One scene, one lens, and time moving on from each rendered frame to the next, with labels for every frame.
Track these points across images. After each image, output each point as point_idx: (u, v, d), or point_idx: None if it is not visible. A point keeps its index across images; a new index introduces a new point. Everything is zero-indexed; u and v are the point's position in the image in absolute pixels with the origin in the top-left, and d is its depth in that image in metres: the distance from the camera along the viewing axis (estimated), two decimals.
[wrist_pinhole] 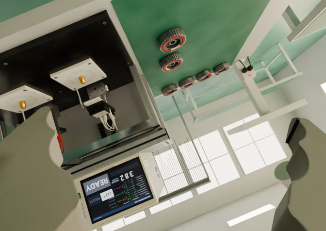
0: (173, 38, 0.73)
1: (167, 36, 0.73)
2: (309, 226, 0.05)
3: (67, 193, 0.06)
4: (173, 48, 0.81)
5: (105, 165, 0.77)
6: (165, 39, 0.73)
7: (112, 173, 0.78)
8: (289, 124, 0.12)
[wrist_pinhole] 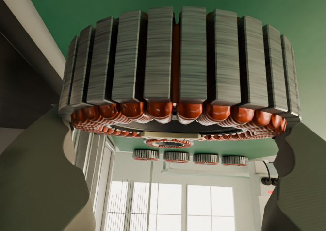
0: (213, 124, 0.06)
1: (160, 72, 0.05)
2: (298, 222, 0.05)
3: (78, 190, 0.06)
4: (159, 137, 0.13)
5: None
6: (123, 87, 0.05)
7: None
8: None
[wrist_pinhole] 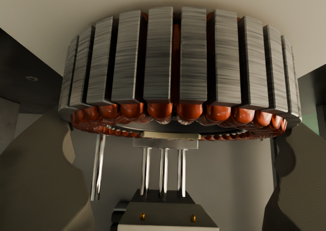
0: (213, 124, 0.06)
1: (160, 72, 0.05)
2: (298, 222, 0.05)
3: (77, 190, 0.06)
4: (159, 137, 0.13)
5: None
6: (123, 88, 0.05)
7: None
8: None
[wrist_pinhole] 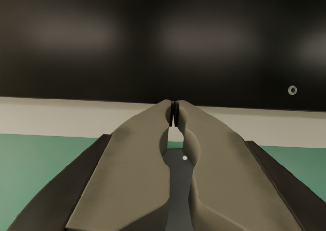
0: None
1: None
2: (219, 208, 0.06)
3: (161, 186, 0.06)
4: None
5: None
6: None
7: None
8: None
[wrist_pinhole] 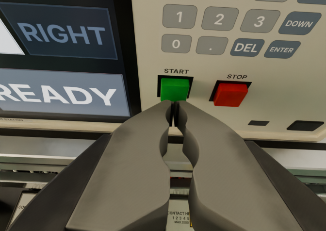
0: None
1: None
2: (219, 208, 0.06)
3: (161, 186, 0.06)
4: None
5: (0, 145, 0.17)
6: None
7: None
8: None
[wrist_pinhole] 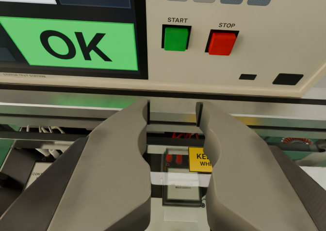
0: None
1: None
2: (236, 207, 0.06)
3: (142, 184, 0.06)
4: None
5: (25, 97, 0.20)
6: None
7: (0, 54, 0.18)
8: (195, 107, 0.13)
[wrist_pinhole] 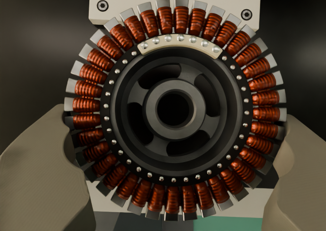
0: (154, 198, 0.09)
1: (187, 213, 0.11)
2: (298, 222, 0.05)
3: (78, 190, 0.06)
4: (195, 45, 0.09)
5: None
6: (207, 213, 0.10)
7: None
8: None
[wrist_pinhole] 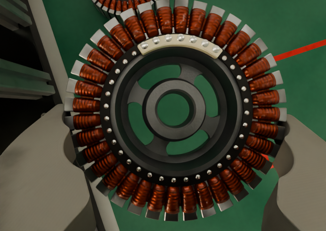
0: (154, 198, 0.09)
1: (187, 213, 0.11)
2: (298, 222, 0.05)
3: (78, 190, 0.06)
4: (195, 45, 0.09)
5: None
6: (207, 213, 0.10)
7: None
8: None
